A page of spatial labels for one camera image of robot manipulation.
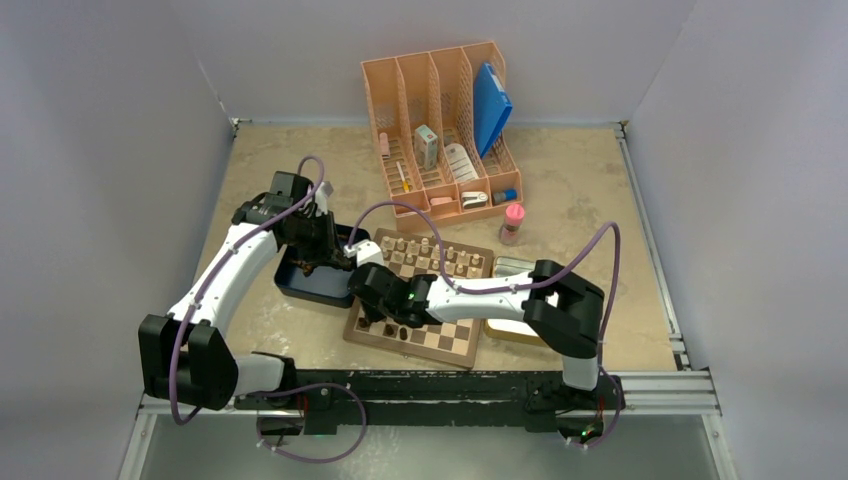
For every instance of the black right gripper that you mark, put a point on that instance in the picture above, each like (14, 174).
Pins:
(374, 315)

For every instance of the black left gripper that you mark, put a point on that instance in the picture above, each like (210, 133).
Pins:
(328, 252)

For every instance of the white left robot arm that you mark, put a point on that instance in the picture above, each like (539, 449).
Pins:
(184, 355)

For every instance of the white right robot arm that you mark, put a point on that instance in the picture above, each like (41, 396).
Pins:
(564, 310)

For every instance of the dark chess pieces in tray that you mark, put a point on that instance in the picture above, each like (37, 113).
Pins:
(308, 267)

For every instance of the light chess pieces row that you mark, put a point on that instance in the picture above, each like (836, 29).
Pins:
(412, 255)

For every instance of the wooden chess board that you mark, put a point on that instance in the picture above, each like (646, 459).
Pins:
(453, 341)

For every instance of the dark blue tin tray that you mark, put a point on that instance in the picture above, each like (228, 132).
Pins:
(325, 285)

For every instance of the yellow pen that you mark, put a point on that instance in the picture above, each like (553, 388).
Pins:
(404, 182)

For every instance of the white stapler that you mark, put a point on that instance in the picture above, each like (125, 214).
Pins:
(473, 199)

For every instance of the white labelled packet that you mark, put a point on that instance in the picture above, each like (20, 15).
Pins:
(460, 163)

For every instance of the white red small box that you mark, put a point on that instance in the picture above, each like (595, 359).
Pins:
(425, 143)

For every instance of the pink cap bottle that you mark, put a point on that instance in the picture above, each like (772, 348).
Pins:
(513, 218)

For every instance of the blue cap glue stick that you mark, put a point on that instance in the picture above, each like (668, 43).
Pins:
(504, 196)

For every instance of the orange file organizer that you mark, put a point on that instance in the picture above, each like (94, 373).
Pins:
(435, 88)

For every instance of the blue folder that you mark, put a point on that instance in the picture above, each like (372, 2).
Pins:
(491, 108)

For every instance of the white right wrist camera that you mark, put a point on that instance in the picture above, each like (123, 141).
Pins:
(364, 252)

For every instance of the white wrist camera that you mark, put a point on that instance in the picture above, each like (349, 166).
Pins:
(364, 252)
(320, 199)

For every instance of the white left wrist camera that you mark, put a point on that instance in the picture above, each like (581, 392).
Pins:
(320, 199)

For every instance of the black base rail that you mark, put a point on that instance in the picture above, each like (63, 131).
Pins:
(536, 401)

